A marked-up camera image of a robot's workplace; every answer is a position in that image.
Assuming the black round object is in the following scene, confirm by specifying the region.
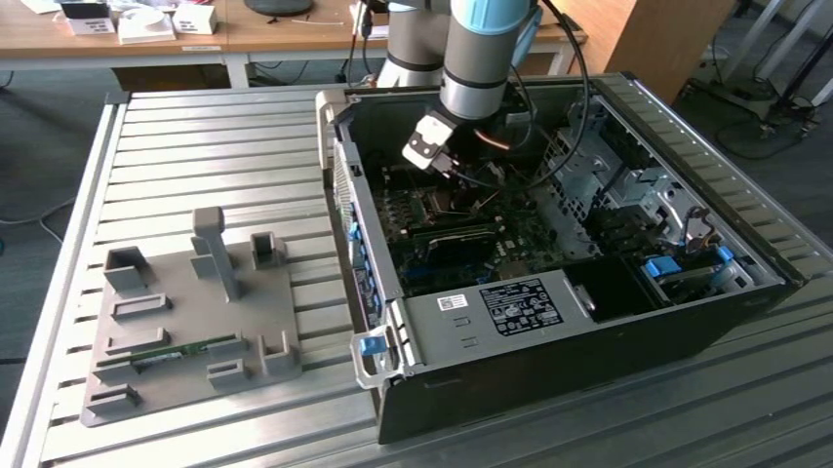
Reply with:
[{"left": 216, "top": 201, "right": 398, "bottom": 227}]
[{"left": 244, "top": 0, "right": 315, "bottom": 16}]

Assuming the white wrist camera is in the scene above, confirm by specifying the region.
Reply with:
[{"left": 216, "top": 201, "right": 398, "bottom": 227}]
[{"left": 399, "top": 111, "right": 457, "bottom": 172}]

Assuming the grey power supply unit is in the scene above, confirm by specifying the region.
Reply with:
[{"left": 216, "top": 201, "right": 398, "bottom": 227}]
[{"left": 395, "top": 270, "right": 598, "bottom": 379}]

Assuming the blue disk carrier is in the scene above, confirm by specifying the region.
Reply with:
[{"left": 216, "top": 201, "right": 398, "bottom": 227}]
[{"left": 641, "top": 256, "right": 682, "bottom": 284}]

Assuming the blue power supply latch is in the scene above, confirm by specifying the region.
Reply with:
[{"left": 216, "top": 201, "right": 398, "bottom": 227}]
[{"left": 356, "top": 333, "right": 386, "bottom": 360}]

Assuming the black plastic shroud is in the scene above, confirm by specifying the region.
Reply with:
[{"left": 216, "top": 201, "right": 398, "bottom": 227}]
[{"left": 562, "top": 255, "right": 665, "bottom": 323}]

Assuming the wooden desk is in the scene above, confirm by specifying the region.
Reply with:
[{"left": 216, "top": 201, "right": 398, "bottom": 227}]
[
  {"left": 224, "top": 0, "right": 591, "bottom": 89},
  {"left": 0, "top": 0, "right": 231, "bottom": 89}
]

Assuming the coloured wire bundle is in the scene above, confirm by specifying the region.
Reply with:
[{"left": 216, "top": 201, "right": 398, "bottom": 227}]
[{"left": 676, "top": 207, "right": 724, "bottom": 254}]

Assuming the black arm base cable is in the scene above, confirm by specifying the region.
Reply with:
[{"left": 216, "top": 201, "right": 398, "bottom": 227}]
[{"left": 343, "top": 0, "right": 391, "bottom": 89}]

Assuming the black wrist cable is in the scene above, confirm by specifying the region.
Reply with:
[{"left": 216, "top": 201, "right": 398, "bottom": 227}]
[{"left": 506, "top": 0, "right": 598, "bottom": 189}]

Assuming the green motherboard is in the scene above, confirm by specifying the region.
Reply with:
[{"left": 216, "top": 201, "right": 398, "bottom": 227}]
[{"left": 374, "top": 163, "right": 603, "bottom": 298}]

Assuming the metal socket cover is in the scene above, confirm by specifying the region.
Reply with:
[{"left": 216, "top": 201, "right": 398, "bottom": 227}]
[{"left": 478, "top": 163, "right": 510, "bottom": 206}]

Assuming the black RAM slot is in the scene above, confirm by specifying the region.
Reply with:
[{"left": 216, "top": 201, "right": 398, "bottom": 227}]
[{"left": 406, "top": 218, "right": 507, "bottom": 243}]

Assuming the white round holder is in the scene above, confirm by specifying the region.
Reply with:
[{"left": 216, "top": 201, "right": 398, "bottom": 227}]
[{"left": 116, "top": 9, "right": 178, "bottom": 45}]

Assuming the green RAM stick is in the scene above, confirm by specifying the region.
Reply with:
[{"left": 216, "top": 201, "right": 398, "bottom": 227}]
[{"left": 127, "top": 338, "right": 239, "bottom": 367}]

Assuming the grey parts rack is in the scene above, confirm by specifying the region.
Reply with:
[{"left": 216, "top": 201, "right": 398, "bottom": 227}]
[{"left": 77, "top": 207, "right": 307, "bottom": 429}]

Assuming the black equipment stand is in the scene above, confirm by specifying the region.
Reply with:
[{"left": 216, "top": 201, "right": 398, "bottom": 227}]
[{"left": 676, "top": 0, "right": 833, "bottom": 128}]

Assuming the white labelled box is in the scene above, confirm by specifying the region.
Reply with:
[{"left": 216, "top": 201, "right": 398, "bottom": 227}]
[
  {"left": 68, "top": 17, "right": 119, "bottom": 36},
  {"left": 170, "top": 5, "right": 220, "bottom": 35}
]

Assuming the wooden cabinet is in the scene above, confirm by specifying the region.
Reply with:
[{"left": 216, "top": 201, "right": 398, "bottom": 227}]
[{"left": 603, "top": 0, "right": 741, "bottom": 106}]

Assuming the black PC case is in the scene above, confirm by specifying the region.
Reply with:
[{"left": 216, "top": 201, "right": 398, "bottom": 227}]
[{"left": 315, "top": 71, "right": 833, "bottom": 446}]

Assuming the metal drive cage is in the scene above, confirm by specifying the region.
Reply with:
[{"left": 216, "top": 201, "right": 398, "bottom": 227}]
[{"left": 530, "top": 95, "right": 678, "bottom": 259}]

